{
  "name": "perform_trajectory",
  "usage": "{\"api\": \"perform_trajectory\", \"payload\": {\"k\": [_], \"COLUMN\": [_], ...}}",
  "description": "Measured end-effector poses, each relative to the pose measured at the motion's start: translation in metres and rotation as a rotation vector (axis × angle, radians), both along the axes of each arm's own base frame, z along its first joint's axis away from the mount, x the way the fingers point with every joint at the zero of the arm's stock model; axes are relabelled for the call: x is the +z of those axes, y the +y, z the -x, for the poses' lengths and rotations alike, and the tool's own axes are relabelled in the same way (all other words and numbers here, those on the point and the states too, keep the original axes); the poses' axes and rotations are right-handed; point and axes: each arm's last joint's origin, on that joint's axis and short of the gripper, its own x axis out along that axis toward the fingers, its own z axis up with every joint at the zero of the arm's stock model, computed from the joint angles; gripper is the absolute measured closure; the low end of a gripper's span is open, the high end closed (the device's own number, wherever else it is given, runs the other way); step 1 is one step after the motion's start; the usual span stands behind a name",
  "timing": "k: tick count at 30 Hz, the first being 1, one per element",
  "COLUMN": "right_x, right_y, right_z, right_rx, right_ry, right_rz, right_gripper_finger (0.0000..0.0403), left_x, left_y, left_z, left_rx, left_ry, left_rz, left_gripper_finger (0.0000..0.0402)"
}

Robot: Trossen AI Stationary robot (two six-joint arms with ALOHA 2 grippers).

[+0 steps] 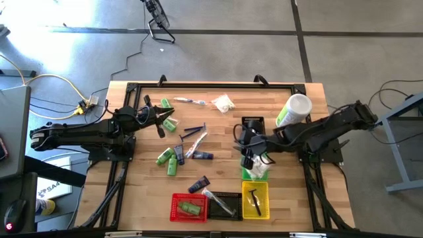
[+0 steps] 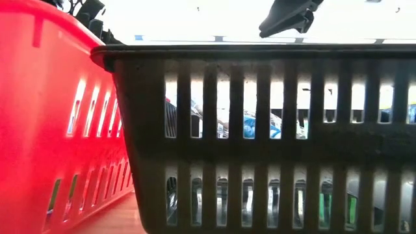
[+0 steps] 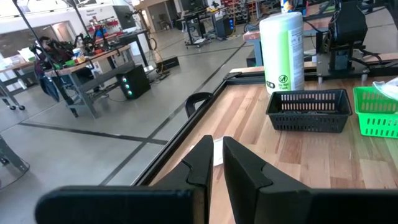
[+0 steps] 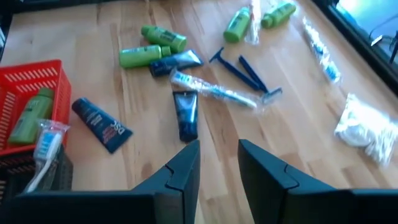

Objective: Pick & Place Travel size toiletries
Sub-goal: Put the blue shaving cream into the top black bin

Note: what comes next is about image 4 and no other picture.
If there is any white cotton ball bag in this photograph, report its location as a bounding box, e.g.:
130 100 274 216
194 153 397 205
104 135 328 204
334 92 398 166

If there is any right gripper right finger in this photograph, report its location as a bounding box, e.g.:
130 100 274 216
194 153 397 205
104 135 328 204
238 139 352 224

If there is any dark blue lotion tube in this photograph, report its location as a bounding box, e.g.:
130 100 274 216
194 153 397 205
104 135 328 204
71 97 134 154
149 49 205 78
172 90 199 143

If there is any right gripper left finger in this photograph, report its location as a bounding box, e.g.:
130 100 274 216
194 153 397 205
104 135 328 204
132 139 201 224

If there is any green shampoo bottle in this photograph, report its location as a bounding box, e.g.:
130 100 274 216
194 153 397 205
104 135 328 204
119 44 172 69
141 24 188 54
7 87 55 146
223 6 252 44
260 2 297 29

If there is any blue disposable razor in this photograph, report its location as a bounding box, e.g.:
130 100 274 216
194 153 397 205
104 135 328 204
208 46 262 91
238 55 283 105

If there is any blue white toothbrush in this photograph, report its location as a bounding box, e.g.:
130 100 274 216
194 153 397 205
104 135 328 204
301 17 342 84
23 119 71 194
169 68 265 110

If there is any wrapped pink toothbrush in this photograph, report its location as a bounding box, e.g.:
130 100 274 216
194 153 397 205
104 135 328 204
245 0 264 46

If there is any red plastic basket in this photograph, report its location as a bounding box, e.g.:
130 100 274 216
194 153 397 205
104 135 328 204
0 58 72 156

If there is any black plastic basket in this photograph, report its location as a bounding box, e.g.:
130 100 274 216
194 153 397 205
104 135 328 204
0 146 74 200

